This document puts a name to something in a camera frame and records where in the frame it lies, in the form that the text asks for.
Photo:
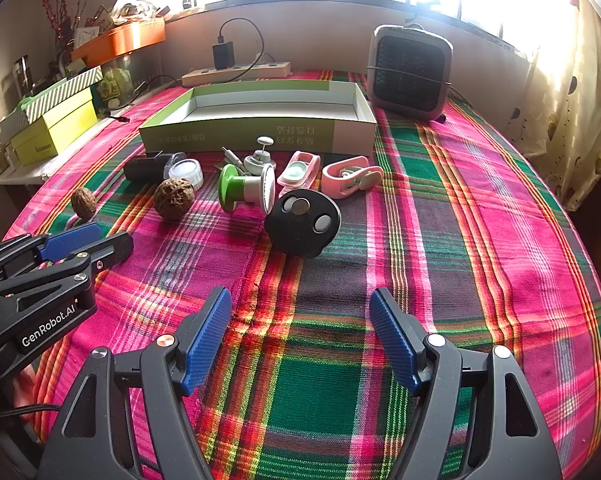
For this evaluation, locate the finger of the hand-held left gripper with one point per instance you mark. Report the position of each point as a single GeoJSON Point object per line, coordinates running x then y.
{"type": "Point", "coordinates": [70, 240]}
{"type": "Point", "coordinates": [110, 250]}

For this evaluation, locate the green white cardboard box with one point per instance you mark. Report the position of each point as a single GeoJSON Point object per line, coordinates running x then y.
{"type": "Point", "coordinates": [260, 132]}

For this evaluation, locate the red branch decoration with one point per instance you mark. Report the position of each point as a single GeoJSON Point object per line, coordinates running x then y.
{"type": "Point", "coordinates": [55, 10]}

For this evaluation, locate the small grey white gadget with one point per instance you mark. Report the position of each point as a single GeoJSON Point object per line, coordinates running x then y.
{"type": "Point", "coordinates": [258, 162]}

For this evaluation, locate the cream patterned curtain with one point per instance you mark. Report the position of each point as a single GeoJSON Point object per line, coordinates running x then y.
{"type": "Point", "coordinates": [575, 110]}

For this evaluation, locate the pink clip with mint button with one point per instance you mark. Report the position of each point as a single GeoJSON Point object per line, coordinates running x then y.
{"type": "Point", "coordinates": [298, 172]}

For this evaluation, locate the green white striped box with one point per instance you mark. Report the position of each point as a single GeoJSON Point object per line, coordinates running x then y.
{"type": "Point", "coordinates": [65, 85]}

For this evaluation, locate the black rectangular device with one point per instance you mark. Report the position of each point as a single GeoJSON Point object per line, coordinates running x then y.
{"type": "Point", "coordinates": [143, 167]}

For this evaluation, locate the clear round jar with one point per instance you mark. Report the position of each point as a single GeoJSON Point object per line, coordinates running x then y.
{"type": "Point", "coordinates": [186, 170]}

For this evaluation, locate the grey space heater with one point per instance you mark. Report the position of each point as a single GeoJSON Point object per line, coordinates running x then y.
{"type": "Point", "coordinates": [410, 75]}

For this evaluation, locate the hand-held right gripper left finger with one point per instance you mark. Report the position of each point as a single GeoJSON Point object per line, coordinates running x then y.
{"type": "Point", "coordinates": [205, 340]}

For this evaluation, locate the orange box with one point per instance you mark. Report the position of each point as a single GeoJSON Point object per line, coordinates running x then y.
{"type": "Point", "coordinates": [125, 37]}

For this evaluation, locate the crumpled white plastic bag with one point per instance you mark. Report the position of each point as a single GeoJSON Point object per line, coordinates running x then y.
{"type": "Point", "coordinates": [135, 10]}

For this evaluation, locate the glass jar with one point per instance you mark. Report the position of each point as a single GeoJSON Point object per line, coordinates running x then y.
{"type": "Point", "coordinates": [24, 77]}

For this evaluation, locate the white plug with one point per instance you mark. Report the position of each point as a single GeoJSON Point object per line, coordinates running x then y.
{"type": "Point", "coordinates": [265, 60]}

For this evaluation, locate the pink white clip holder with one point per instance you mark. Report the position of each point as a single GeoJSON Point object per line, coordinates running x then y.
{"type": "Point", "coordinates": [340, 180]}

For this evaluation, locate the black round disc with buttons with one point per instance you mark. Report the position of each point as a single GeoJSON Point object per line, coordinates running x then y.
{"type": "Point", "coordinates": [290, 235]}

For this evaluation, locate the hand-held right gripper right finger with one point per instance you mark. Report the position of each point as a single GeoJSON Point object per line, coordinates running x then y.
{"type": "Point", "coordinates": [395, 340]}

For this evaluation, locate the white side shelf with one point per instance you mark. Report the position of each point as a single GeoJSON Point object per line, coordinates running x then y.
{"type": "Point", "coordinates": [25, 172]}

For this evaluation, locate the brown walnut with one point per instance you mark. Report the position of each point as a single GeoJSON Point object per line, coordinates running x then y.
{"type": "Point", "coordinates": [84, 204]}
{"type": "Point", "coordinates": [174, 199]}

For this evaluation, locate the pink green plaid tablecloth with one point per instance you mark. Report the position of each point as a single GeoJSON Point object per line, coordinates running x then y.
{"type": "Point", "coordinates": [430, 260]}

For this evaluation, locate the white power strip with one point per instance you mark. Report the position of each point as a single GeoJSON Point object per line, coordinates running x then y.
{"type": "Point", "coordinates": [240, 74]}

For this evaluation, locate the green packet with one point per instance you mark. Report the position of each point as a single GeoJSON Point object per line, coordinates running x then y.
{"type": "Point", "coordinates": [115, 82]}

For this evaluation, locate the glass tank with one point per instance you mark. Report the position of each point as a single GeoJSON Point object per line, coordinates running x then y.
{"type": "Point", "coordinates": [145, 70]}

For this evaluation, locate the green white spool tool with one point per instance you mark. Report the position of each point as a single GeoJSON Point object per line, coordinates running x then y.
{"type": "Point", "coordinates": [235, 187]}

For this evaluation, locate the black charger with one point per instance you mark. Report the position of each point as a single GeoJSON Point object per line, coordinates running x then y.
{"type": "Point", "coordinates": [223, 55]}

